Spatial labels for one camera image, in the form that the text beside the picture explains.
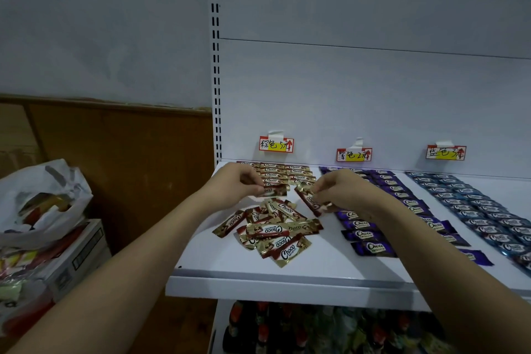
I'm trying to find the white metal shelf board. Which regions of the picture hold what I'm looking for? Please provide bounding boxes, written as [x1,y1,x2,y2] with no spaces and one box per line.
[165,160,531,313]

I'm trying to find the rows of purple sweets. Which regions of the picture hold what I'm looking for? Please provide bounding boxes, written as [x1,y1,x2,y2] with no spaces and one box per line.
[319,166,494,267]

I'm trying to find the colourful goods in cardboard box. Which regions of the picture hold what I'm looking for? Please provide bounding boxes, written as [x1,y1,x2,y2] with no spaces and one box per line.
[0,223,90,339]

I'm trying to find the red yellow price label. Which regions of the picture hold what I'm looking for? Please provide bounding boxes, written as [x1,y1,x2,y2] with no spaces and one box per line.
[259,131,295,154]
[336,138,373,163]
[426,141,467,161]

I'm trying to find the person's right forearm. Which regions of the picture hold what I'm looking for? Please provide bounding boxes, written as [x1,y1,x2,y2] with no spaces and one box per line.
[365,195,531,354]

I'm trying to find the row of dark red-capped bottles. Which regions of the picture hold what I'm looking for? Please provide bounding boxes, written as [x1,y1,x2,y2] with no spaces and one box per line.
[222,301,317,354]

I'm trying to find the neat rows of gold sweets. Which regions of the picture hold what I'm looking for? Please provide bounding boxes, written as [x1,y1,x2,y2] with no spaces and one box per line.
[236,161,318,188]

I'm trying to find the rows of blue sweets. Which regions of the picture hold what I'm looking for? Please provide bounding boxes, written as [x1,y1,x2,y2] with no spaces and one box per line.
[405,171,531,277]

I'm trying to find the gold brown candy packet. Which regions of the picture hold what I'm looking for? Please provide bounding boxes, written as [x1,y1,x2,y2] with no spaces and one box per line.
[256,184,290,198]
[294,184,333,218]

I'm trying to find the white slotted shelf upright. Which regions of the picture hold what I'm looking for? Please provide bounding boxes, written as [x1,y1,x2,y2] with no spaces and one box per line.
[209,0,223,166]

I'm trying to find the person's left hand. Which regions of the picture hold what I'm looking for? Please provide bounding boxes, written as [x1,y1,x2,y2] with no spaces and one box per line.
[202,164,266,212]

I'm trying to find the loose pile of gold sweets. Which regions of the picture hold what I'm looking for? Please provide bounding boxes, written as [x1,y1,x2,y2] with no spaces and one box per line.
[212,198,324,269]

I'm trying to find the person's right hand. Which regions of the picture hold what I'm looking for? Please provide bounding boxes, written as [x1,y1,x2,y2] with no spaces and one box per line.
[309,169,385,218]

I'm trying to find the white shelf back panel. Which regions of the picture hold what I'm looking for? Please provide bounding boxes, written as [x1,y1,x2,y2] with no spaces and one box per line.
[217,0,531,180]

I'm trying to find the heap of colourful snack bags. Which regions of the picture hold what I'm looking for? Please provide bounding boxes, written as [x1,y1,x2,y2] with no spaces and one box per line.
[313,305,461,354]

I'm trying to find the white cardboard box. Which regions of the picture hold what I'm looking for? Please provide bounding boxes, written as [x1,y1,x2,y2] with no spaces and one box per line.
[0,218,113,327]

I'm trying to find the person's left forearm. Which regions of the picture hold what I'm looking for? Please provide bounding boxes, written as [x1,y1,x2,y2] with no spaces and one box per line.
[6,189,220,354]

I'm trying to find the white plastic bag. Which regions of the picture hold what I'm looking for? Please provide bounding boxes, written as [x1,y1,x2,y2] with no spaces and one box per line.
[0,158,94,250]

